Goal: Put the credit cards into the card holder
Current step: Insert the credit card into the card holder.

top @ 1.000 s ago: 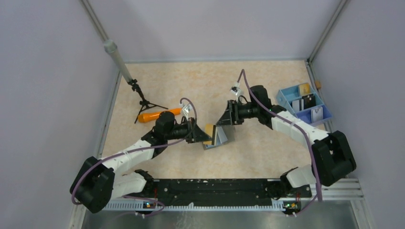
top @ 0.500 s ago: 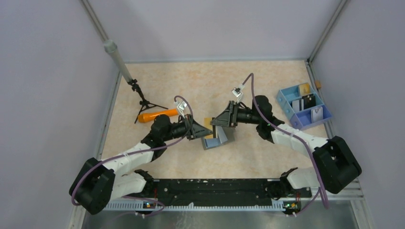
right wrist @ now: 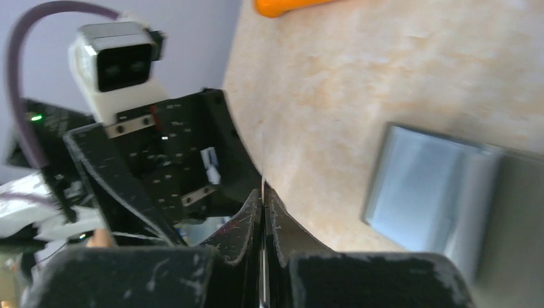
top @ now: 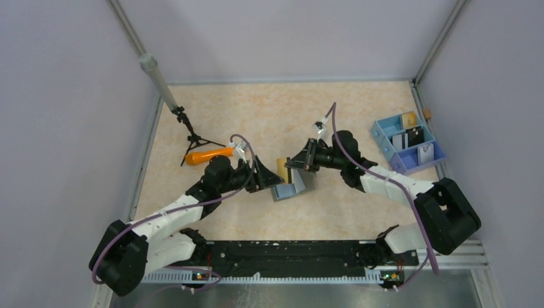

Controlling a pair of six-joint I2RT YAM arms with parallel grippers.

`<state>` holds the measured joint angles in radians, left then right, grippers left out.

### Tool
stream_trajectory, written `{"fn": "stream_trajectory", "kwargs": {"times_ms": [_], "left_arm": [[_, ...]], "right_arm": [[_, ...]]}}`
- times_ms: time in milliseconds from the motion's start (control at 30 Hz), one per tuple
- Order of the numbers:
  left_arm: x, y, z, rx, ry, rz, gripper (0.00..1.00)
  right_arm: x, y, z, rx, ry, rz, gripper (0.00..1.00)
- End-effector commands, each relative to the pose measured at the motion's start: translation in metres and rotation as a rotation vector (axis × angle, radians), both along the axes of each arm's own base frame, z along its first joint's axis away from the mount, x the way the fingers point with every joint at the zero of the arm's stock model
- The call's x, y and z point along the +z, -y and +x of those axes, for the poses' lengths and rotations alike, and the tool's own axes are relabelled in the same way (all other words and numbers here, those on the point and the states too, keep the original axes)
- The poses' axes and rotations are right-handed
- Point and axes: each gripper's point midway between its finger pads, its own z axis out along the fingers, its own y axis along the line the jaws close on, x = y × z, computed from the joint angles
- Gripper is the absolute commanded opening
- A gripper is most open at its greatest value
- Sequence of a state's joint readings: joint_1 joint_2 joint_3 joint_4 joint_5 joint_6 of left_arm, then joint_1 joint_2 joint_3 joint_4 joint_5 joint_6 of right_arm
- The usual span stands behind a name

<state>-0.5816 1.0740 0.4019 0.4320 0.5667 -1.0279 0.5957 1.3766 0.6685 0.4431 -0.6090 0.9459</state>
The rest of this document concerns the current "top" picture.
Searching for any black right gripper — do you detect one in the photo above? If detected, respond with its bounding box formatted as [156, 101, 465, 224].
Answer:
[285, 139, 346, 173]

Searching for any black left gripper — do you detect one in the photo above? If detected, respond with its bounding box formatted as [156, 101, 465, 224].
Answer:
[218, 155, 284, 194]

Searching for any gold card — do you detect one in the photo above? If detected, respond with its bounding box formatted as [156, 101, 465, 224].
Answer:
[276, 157, 293, 185]
[400, 112, 418, 130]

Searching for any grey leather card holder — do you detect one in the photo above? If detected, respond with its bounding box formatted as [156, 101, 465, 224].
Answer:
[271, 170, 317, 202]

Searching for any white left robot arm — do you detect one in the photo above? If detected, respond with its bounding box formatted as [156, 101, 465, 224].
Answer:
[89, 155, 284, 296]

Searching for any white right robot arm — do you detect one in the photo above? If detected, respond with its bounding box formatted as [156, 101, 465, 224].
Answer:
[285, 130, 482, 264]

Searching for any black card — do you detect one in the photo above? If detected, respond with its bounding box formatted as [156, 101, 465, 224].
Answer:
[405, 126, 425, 147]

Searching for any white patterned card in box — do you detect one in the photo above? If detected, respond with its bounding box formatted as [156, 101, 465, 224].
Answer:
[417, 142, 435, 166]

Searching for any orange toy microphone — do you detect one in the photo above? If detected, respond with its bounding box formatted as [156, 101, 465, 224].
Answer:
[184, 148, 234, 166]

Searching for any blue compartment organizer box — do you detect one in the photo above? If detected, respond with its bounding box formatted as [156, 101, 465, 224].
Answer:
[370, 112, 446, 175]

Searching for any black tripod microphone stand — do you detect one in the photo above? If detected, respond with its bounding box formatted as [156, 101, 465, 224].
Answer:
[139, 53, 226, 166]

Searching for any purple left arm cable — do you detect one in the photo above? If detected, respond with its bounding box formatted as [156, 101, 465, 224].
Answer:
[91, 133, 257, 294]

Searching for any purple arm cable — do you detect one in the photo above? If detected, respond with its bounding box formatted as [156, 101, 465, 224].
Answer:
[91, 133, 257, 294]
[330, 101, 441, 290]

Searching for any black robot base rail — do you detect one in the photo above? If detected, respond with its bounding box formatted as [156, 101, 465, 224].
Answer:
[174, 240, 420, 279]

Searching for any small orange wall object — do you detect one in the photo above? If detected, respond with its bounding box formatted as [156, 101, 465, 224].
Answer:
[422, 108, 432, 121]

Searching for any white slotted cable duct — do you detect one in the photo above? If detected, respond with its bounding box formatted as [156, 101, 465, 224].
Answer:
[142, 269, 384, 284]

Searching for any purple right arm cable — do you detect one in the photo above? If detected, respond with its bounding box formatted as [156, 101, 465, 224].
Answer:
[330, 101, 441, 290]

